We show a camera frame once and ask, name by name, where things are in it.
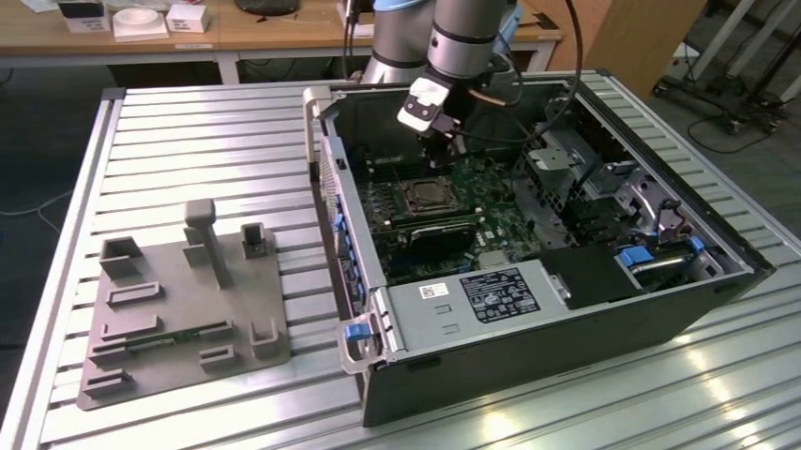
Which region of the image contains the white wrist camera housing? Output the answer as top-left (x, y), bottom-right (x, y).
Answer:
top-left (395, 76), bottom-right (452, 133)

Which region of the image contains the white box with black top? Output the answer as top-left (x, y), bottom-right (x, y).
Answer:
top-left (57, 0), bottom-right (108, 35)

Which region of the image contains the bundle of coloured wires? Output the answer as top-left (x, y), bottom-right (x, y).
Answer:
top-left (653, 199), bottom-right (693, 245)

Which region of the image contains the copper coloured cable sleeve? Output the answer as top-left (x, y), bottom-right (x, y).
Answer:
top-left (468, 87), bottom-right (507, 109)

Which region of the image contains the silver power supply with labels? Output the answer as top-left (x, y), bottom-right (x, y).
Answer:
top-left (382, 260), bottom-right (575, 353)

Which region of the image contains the grey metal drive cage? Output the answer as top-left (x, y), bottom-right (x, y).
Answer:
top-left (515, 96), bottom-right (637, 249)

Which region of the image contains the black hanging cable with plug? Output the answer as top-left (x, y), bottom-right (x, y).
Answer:
top-left (336, 0), bottom-right (364, 88)

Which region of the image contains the grey parts rack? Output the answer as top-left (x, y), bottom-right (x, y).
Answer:
top-left (73, 198), bottom-right (294, 413)

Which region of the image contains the black plastic shroud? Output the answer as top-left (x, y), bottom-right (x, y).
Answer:
top-left (538, 244), bottom-right (647, 311)

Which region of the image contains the white metal frame cart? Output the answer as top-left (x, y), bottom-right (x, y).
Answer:
top-left (650, 0), bottom-right (801, 137)

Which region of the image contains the silver embossed metal bracket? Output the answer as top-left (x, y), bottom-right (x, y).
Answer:
top-left (527, 144), bottom-right (582, 173)

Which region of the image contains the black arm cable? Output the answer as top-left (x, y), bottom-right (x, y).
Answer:
top-left (459, 0), bottom-right (589, 142)

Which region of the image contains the green motherboard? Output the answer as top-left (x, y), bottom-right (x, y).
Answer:
top-left (359, 154), bottom-right (546, 287)

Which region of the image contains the blue plastic drive clip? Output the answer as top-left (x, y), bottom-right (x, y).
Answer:
top-left (614, 246), bottom-right (654, 270)

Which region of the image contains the black graphics card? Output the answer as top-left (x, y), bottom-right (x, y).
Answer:
top-left (390, 216), bottom-right (482, 280)

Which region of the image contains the black round object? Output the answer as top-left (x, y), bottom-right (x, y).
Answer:
top-left (233, 0), bottom-right (303, 15)

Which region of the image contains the green RAM stick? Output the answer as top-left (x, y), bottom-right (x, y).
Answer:
top-left (124, 329), bottom-right (203, 353)

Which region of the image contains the black open PC case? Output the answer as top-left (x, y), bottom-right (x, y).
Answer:
top-left (302, 74), bottom-right (778, 428)

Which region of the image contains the wooden desk with white legs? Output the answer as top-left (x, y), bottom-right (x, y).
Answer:
top-left (0, 0), bottom-right (569, 85)

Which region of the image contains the wooden cabinet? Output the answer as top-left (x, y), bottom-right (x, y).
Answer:
top-left (579, 0), bottom-right (711, 102)

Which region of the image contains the silver CPU with green rim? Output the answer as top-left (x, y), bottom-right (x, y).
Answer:
top-left (414, 184), bottom-right (451, 208)

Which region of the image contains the white block with round recess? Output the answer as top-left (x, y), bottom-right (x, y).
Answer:
top-left (109, 7), bottom-right (171, 44)

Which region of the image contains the plain white box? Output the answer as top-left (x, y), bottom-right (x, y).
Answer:
top-left (164, 3), bottom-right (212, 35)

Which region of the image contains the CPU socket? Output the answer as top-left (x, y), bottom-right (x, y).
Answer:
top-left (396, 175), bottom-right (470, 220)

